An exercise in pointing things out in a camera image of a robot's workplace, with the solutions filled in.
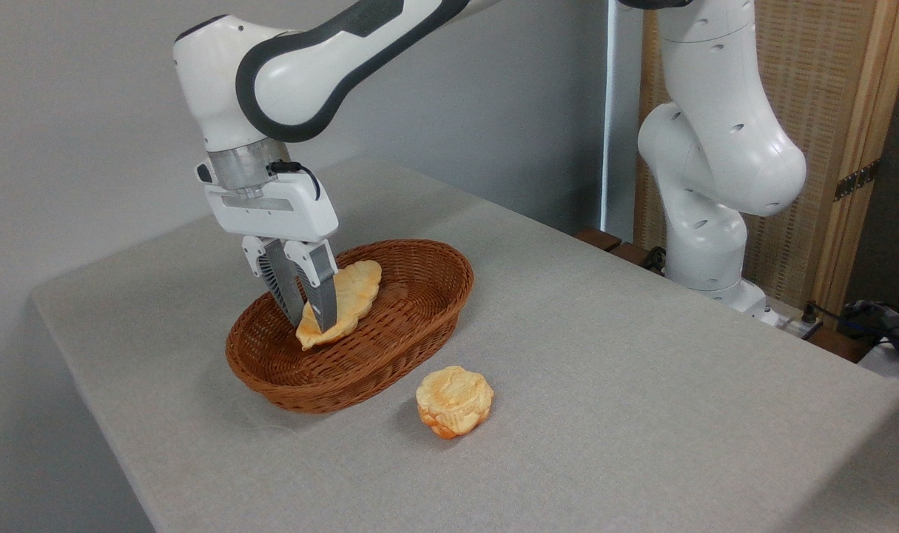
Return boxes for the brown oval wicker basket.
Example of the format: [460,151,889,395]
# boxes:
[226,238,474,414]

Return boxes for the golden croissant bread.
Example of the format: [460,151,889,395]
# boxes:
[295,259,383,351]

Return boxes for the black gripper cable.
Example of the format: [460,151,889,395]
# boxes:
[268,160,322,201]

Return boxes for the dark metal screen hinge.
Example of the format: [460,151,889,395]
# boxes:
[834,159,881,202]

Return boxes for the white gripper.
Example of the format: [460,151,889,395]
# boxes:
[195,161,340,334]

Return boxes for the white power strip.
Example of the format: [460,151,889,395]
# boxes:
[760,307,824,341]

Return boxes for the round golden bread bun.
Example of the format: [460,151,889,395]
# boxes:
[416,365,494,439]

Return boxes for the black power cable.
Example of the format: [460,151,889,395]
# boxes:
[801,301,899,349]

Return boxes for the grey tablecloth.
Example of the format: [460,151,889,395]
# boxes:
[29,155,899,533]

